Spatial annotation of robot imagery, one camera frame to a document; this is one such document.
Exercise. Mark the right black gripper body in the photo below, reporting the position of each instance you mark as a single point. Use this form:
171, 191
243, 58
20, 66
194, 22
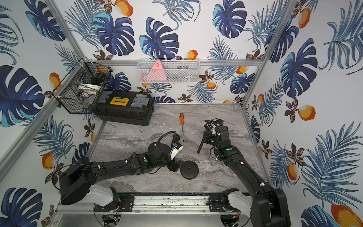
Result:
211, 139

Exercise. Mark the orange handled screwdriver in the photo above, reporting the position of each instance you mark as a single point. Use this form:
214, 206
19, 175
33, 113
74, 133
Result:
182, 124

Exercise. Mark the aluminium front rail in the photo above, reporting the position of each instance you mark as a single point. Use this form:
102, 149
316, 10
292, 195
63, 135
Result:
142, 204

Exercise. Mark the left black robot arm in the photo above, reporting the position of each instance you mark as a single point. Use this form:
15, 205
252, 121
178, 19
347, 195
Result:
79, 182

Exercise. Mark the black round base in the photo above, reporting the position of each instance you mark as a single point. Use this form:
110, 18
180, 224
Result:
189, 170

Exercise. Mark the black stand pole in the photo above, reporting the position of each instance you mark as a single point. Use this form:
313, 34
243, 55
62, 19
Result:
202, 142

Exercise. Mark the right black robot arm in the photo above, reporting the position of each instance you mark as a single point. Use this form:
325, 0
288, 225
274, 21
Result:
264, 205

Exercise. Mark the black plastic toolbox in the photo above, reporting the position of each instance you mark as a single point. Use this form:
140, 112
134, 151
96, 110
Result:
124, 107

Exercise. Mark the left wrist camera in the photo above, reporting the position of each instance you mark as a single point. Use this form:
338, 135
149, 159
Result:
176, 146

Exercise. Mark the clear mesh wall tray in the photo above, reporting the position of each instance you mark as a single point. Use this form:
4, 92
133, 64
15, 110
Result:
177, 70

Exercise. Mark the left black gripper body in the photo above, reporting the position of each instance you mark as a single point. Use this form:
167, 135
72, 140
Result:
176, 166

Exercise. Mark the black wire basket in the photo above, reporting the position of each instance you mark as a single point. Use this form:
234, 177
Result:
84, 84

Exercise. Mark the pink triangle card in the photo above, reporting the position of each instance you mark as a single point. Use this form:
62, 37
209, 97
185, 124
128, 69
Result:
157, 73

